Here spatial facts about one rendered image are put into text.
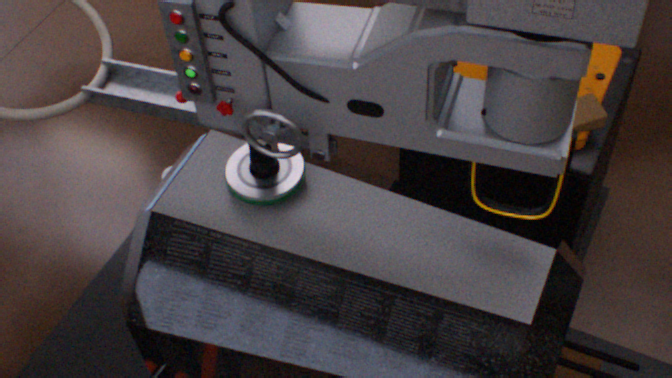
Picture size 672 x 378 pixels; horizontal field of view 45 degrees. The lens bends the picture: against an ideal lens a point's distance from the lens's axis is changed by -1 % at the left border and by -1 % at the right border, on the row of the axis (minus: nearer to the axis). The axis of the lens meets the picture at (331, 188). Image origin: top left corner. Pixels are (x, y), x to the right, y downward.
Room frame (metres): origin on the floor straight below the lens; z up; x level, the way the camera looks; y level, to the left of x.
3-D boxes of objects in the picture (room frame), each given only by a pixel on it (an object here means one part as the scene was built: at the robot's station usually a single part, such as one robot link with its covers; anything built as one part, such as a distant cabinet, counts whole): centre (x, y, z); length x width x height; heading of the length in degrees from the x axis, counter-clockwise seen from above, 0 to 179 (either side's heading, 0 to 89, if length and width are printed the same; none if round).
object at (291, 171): (1.48, 0.17, 0.86); 0.21 x 0.21 x 0.01
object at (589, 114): (1.62, -0.69, 0.80); 0.20 x 0.10 x 0.05; 99
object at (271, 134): (1.33, 0.11, 1.18); 0.15 x 0.10 x 0.15; 68
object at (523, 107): (1.24, -0.44, 1.32); 0.19 x 0.19 x 0.20
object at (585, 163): (1.86, -0.63, 0.37); 0.66 x 0.66 x 0.74; 59
